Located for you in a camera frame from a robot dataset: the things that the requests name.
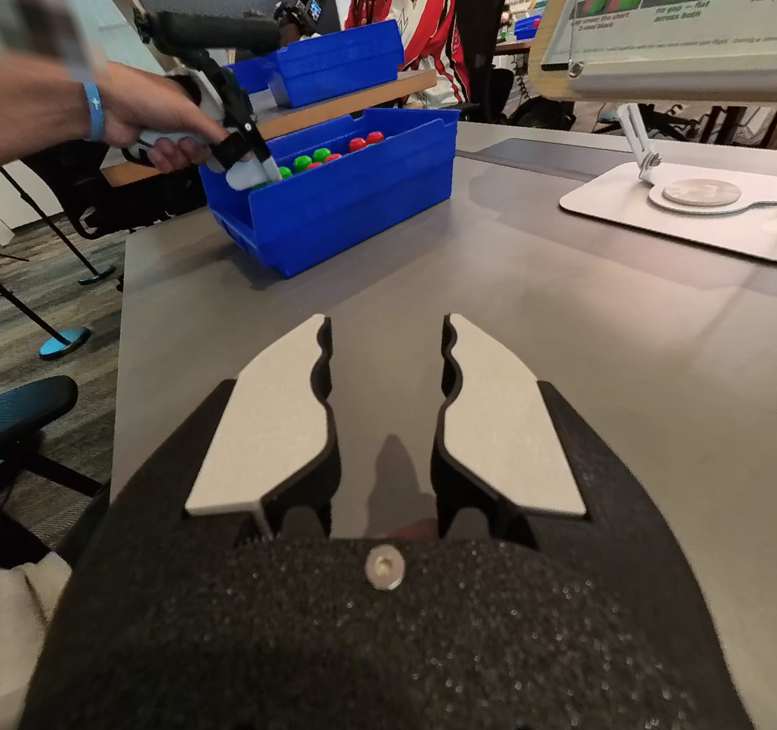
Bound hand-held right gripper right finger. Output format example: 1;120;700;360
430;313;588;538

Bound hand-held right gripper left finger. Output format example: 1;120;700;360
184;314;342;535

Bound cluster of mega block bridges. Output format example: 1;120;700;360
267;129;386;188

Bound person's left hand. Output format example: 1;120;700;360
103;64;228;174

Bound wooden table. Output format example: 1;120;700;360
100;69;438;188

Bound blue wristband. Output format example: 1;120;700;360
82;81;107;142

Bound black round base stand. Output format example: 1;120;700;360
0;284;92;360
0;166;116;286

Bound person's office chair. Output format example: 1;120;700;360
0;375;104;561

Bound instruction board on white stand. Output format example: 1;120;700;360
528;0;777;260

